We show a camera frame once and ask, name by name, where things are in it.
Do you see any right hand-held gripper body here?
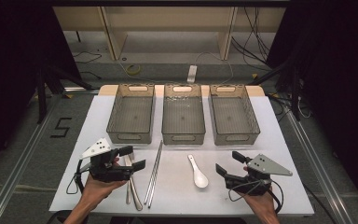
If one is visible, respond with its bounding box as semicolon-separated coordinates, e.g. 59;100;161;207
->
225;153;293;197

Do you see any yellow tape roll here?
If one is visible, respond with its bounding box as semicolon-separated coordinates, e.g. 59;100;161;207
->
126;63;143;77

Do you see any black curtain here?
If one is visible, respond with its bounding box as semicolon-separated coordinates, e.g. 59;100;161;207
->
266;0;358;217
0;0;82;176

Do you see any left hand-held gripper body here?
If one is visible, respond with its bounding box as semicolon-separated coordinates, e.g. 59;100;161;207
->
80;138;134;184

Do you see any right hand-held gripper cable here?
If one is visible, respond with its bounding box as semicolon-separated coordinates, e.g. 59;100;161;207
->
227;179;284;216

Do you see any light wooden shelf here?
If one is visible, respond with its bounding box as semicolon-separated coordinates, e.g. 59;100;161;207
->
52;6;287;62

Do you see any thin black floor cable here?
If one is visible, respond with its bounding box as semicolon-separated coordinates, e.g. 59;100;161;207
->
73;50;103;64
79;70;103;81

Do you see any white ceramic spoon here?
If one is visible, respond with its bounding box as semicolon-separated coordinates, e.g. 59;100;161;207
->
186;154;210;189

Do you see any white cable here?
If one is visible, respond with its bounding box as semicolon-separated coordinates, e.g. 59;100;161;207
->
195;50;235;84

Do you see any metal fork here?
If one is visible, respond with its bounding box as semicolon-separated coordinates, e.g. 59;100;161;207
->
129;155;144;212

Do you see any person's left hand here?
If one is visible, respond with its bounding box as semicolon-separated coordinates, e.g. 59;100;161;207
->
80;175;128;203

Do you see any person's right hand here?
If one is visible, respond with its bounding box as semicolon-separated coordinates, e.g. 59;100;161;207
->
243;186;277;215

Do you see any black frame bar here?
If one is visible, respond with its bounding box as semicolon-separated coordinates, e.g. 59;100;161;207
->
51;0;291;8

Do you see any aluminium floor rail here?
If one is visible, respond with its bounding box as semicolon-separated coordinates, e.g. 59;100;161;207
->
283;108;352;224
0;94;63;224

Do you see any left hand-held gripper cable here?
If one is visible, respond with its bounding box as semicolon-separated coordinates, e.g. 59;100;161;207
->
65;158;91;195

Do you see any short aluminium rail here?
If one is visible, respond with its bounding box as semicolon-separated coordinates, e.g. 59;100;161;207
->
62;87;101;94

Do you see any hanging black cable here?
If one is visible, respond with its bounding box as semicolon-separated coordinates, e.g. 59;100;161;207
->
243;7;272;60

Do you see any hand-held gripper cable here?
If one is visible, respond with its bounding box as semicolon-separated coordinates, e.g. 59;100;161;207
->
65;158;91;195
227;179;284;216

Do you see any clear grey plastic bin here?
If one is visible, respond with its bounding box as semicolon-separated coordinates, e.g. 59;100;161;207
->
208;83;261;147
161;83;207;146
105;83;156;145

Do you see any white power strip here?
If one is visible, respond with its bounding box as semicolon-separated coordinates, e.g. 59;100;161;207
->
186;64;198;84

